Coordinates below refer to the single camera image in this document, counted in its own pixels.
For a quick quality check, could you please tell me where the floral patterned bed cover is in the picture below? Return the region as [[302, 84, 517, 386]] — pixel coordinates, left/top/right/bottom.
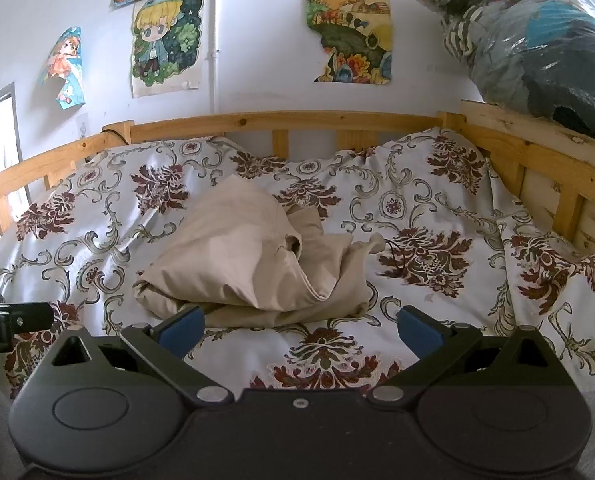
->
[[0, 128, 595, 396]]

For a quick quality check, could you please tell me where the plastic bag of clothes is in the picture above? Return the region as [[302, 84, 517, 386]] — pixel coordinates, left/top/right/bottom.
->
[[418, 0, 595, 139]]

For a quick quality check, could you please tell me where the blond anime character poster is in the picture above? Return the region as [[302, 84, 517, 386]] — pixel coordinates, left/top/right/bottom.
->
[[130, 0, 204, 99]]

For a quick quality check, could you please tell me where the anime girl orange poster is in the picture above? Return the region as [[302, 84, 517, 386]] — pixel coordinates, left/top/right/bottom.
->
[[38, 26, 85, 110]]

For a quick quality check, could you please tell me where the wooden bed frame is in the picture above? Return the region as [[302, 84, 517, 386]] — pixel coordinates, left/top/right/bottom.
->
[[0, 101, 595, 250]]

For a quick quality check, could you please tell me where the colourful landscape poster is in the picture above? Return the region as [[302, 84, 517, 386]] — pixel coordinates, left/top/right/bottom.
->
[[306, 0, 393, 86]]

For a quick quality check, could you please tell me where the beige hooded Champion jacket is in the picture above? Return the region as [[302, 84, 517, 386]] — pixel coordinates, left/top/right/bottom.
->
[[134, 176, 385, 328]]

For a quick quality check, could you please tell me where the white wall socket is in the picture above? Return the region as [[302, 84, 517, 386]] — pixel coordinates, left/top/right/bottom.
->
[[76, 113, 89, 139]]

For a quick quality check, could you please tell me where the white wall pipe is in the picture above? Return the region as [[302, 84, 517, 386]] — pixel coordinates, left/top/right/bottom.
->
[[208, 0, 220, 115]]

